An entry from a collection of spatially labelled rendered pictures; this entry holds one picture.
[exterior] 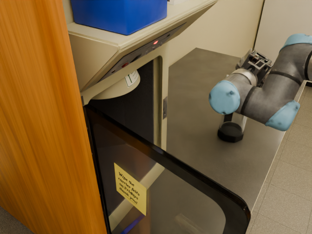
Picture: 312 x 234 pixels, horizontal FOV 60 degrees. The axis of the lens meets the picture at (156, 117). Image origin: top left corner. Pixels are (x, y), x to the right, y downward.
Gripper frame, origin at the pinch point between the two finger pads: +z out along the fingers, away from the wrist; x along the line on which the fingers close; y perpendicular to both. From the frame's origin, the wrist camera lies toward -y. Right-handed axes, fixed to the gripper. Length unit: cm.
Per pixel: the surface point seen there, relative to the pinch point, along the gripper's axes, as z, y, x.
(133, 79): -45.9, -0.1, 18.1
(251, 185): -19.8, -26.1, -20.7
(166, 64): -34.6, 1.2, 16.8
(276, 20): 249, -43, 36
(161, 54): -37.5, 4.6, 17.9
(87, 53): -67, 15, 14
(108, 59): -66, 16, 11
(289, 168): 111, -101, -55
